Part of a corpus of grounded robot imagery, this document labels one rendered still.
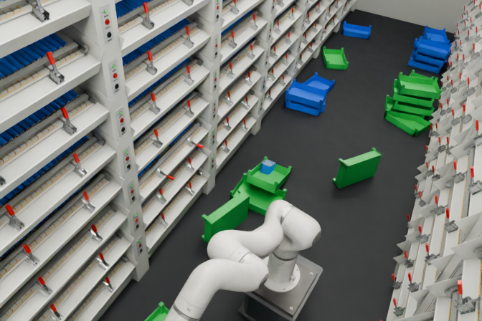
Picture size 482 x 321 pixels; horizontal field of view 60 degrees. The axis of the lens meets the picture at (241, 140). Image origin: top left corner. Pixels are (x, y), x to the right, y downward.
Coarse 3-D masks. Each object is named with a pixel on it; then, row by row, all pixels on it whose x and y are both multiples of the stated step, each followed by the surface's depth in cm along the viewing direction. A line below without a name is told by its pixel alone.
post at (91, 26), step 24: (96, 0) 121; (72, 24) 128; (96, 24) 124; (120, 72) 142; (120, 96) 147; (120, 144) 157; (120, 168) 163; (120, 192) 172; (144, 240) 204; (144, 264) 214
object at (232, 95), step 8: (256, 64) 276; (248, 72) 262; (256, 72) 278; (240, 80) 267; (248, 80) 267; (256, 80) 273; (232, 88) 259; (240, 88) 262; (248, 88) 265; (224, 96) 249; (232, 96) 255; (240, 96) 258; (224, 104) 247; (232, 104) 250; (224, 112) 243
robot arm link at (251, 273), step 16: (256, 256) 133; (192, 272) 121; (208, 272) 119; (224, 272) 122; (240, 272) 125; (256, 272) 126; (192, 288) 118; (208, 288) 118; (224, 288) 125; (240, 288) 127; (256, 288) 128; (176, 304) 119; (192, 304) 117; (208, 304) 121
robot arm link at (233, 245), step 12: (276, 204) 165; (288, 204) 167; (276, 216) 157; (264, 228) 148; (276, 228) 151; (216, 240) 135; (228, 240) 135; (240, 240) 139; (252, 240) 142; (264, 240) 143; (276, 240) 147; (216, 252) 133; (228, 252) 132; (240, 252) 132; (252, 252) 143; (264, 252) 143
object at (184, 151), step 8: (200, 120) 228; (200, 128) 228; (208, 128) 229; (192, 136) 223; (200, 136) 225; (184, 144) 217; (176, 152) 212; (184, 152) 214; (168, 160) 207; (176, 160) 209; (160, 168) 202; (168, 168) 204; (152, 176) 198; (144, 184) 194; (152, 184) 195; (144, 192) 191; (152, 192) 198; (144, 200) 192
